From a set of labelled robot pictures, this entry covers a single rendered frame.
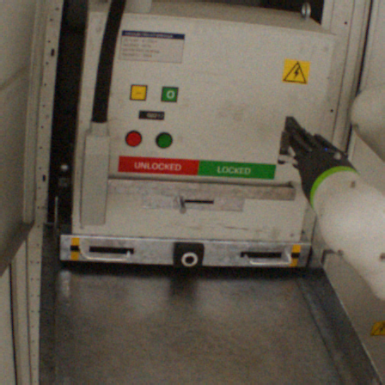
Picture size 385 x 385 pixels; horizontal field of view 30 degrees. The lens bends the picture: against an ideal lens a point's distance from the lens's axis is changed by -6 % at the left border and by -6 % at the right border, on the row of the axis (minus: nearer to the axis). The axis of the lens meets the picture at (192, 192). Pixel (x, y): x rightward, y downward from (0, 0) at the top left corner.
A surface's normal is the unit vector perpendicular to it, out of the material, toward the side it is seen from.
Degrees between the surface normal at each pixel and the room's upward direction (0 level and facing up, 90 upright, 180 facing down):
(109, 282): 0
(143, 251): 90
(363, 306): 90
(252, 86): 90
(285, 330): 0
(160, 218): 90
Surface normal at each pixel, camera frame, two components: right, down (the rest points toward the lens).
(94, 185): 0.14, 0.43
